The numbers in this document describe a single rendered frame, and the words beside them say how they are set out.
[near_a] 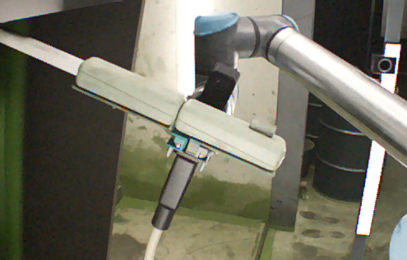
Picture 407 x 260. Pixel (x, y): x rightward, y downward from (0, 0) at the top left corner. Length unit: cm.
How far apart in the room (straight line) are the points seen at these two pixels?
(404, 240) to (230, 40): 50
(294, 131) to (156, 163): 99
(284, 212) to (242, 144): 232
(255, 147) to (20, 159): 81
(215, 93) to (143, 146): 225
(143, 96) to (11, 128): 69
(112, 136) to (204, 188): 189
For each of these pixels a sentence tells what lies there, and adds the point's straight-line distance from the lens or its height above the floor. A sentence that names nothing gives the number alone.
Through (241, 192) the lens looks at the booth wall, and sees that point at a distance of 283.
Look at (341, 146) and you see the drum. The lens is 316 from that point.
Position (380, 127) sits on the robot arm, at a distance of 69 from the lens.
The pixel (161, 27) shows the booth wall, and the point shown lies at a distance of 264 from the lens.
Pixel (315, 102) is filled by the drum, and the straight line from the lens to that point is 367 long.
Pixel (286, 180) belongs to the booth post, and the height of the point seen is 39.
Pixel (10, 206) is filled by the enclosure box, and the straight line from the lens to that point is 133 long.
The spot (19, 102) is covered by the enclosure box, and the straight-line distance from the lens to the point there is 115.
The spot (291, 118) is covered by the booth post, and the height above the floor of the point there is 82.
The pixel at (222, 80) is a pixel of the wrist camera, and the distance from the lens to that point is 66.
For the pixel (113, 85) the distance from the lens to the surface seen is 57.
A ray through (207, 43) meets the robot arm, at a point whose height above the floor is 152.
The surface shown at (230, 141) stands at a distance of 56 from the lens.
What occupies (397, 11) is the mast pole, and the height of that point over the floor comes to 155.
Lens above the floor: 165
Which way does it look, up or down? 21 degrees down
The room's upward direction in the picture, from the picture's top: straight up
